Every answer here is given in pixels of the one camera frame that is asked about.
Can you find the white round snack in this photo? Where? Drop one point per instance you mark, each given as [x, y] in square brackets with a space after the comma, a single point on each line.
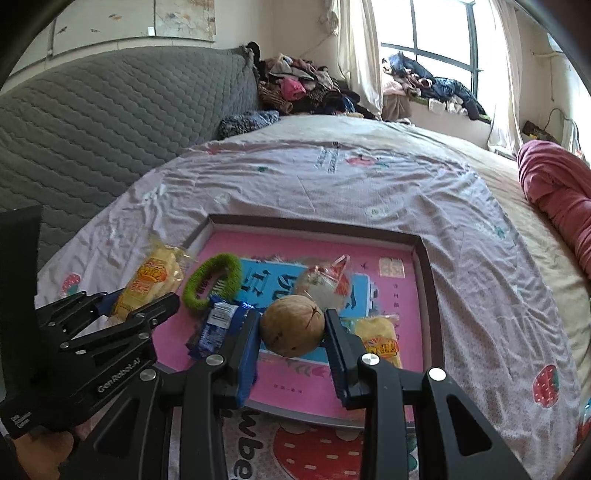
[318, 286]

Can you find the grey quilted headboard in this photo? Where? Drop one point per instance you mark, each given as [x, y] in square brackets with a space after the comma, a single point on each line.
[115, 129]

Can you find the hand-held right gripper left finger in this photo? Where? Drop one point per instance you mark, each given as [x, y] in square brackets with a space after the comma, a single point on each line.
[247, 364]

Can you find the yellow rice cracker packet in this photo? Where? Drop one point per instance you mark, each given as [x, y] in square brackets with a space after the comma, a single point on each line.
[152, 272]
[376, 337]

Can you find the blue snack packet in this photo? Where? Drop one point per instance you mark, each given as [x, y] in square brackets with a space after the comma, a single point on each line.
[217, 323]

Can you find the white curtain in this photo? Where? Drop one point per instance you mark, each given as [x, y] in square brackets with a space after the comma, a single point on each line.
[355, 55]
[505, 92]

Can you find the pink quilt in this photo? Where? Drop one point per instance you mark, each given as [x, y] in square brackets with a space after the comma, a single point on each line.
[554, 184]

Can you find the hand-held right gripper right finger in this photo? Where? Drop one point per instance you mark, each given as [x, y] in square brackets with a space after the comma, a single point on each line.
[339, 364]

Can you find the beige bed sheet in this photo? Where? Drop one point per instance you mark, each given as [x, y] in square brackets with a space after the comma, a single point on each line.
[517, 221]

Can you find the window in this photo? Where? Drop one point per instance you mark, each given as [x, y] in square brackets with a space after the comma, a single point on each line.
[438, 27]

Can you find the dark blue patterned cloth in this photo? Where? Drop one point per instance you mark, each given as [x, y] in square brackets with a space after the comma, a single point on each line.
[249, 123]

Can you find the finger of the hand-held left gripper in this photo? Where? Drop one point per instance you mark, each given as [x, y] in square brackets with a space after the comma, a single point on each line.
[129, 327]
[78, 307]

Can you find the wall painting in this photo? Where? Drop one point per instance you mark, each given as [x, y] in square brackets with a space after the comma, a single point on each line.
[138, 18]

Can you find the person's left hand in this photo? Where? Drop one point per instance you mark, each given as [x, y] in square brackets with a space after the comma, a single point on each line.
[41, 450]

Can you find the walnut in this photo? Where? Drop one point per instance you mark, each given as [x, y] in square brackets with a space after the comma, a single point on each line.
[291, 325]

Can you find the clothes pile on windowsill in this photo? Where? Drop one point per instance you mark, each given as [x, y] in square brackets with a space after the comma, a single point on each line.
[443, 87]

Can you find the pile of clothes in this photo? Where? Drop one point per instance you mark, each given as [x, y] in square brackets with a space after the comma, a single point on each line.
[300, 87]

